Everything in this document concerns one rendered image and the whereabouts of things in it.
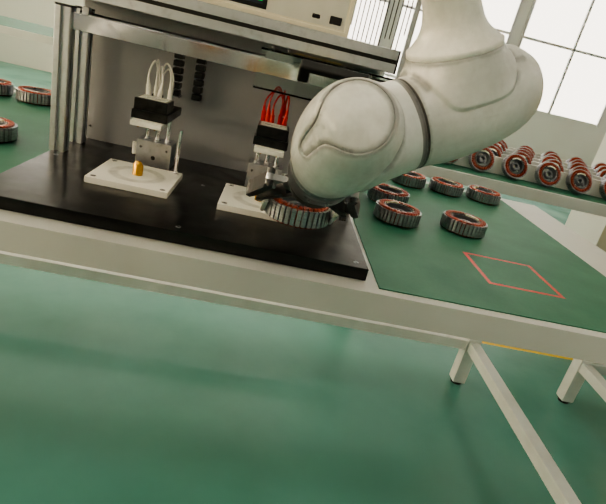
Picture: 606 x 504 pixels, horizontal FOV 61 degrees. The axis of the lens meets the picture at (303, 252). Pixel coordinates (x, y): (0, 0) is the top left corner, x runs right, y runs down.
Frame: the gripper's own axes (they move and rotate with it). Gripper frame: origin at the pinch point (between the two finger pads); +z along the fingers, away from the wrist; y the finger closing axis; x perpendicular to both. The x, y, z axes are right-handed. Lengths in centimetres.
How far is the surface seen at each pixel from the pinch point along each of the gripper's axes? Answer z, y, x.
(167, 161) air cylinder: 26.2, -27.2, 10.2
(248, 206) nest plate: 11.1, -8.3, 0.8
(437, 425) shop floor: 88, 70, -45
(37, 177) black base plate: 8.2, -45.2, -2.4
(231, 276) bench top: -4.0, -8.8, -14.0
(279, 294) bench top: -3.3, -0.8, -15.4
